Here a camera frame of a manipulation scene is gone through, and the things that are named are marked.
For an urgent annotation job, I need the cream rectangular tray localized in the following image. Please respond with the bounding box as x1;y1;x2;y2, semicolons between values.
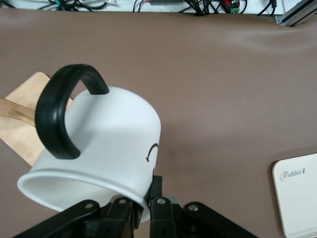
271;153;317;238

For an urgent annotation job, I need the white smiley cup black handle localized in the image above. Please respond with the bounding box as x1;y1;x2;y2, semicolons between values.
16;63;163;223

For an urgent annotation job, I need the aluminium corner rail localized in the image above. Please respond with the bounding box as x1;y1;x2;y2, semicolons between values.
275;0;317;27

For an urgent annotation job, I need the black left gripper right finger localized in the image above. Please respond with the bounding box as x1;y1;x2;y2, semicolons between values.
146;176;258;238

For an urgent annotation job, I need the wooden mug stand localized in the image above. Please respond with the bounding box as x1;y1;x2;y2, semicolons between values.
0;71;75;167

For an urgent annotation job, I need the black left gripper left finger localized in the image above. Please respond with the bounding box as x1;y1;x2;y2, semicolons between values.
14;198;139;238

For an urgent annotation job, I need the black cable bundle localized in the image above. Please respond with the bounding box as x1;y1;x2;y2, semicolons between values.
0;0;278;17

